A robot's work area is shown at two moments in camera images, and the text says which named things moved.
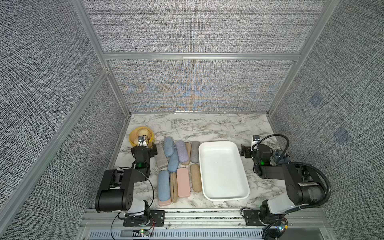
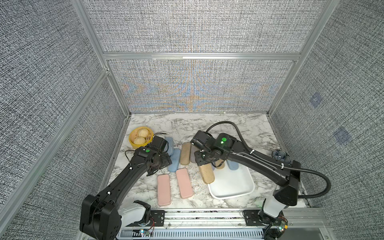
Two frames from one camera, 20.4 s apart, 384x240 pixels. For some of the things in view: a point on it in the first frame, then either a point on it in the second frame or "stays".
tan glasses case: [196, 178] to [207, 173]
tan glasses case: [174, 186] to [218, 163]
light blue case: [173, 162] stays
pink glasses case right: [183, 180] stays
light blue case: [169, 146] to [233, 166]
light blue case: [164, 189] to [170, 145]
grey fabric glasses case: [194, 156] stays
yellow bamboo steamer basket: [133, 136] stays
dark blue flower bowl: [278, 158] stays
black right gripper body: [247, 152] to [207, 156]
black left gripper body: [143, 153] to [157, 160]
